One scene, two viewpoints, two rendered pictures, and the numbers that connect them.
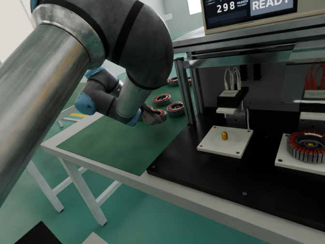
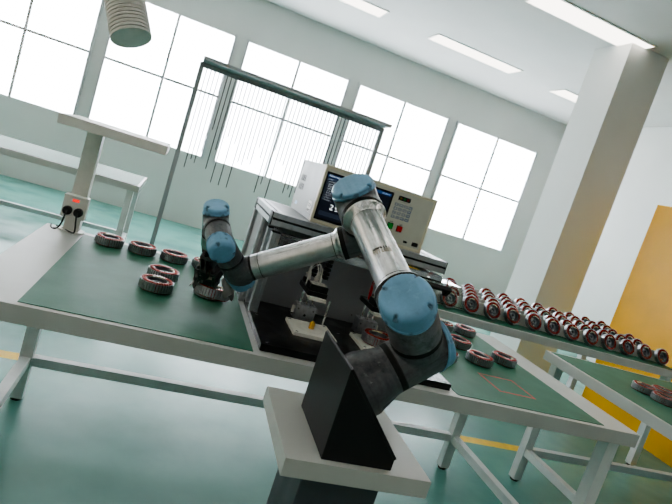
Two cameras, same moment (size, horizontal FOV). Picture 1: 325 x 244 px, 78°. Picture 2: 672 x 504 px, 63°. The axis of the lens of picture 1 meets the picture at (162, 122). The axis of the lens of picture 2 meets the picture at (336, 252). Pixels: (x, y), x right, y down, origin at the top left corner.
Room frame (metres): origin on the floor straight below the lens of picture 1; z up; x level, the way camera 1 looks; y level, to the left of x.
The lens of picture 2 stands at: (-0.32, 1.36, 1.28)
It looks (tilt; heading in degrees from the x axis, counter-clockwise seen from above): 7 degrees down; 300
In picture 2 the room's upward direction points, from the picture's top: 18 degrees clockwise
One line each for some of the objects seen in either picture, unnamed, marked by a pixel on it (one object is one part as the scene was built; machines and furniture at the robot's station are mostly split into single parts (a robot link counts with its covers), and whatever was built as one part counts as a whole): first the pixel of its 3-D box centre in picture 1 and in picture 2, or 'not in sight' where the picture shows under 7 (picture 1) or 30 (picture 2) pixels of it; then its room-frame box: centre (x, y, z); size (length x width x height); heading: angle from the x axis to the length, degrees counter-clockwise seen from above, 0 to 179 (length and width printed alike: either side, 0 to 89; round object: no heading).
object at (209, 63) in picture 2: not in sight; (268, 191); (3.03, -2.85, 0.96); 1.84 x 0.50 x 1.93; 48
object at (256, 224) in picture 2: not in sight; (250, 252); (1.01, -0.31, 0.91); 0.28 x 0.03 x 0.32; 138
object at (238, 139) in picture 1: (225, 140); (310, 330); (0.58, -0.20, 0.78); 0.15 x 0.15 x 0.01; 48
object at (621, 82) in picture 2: not in sight; (569, 216); (0.65, -4.58, 1.65); 0.50 x 0.45 x 3.30; 138
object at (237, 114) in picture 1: (237, 114); (303, 310); (0.69, -0.29, 0.80); 0.08 x 0.05 x 0.06; 48
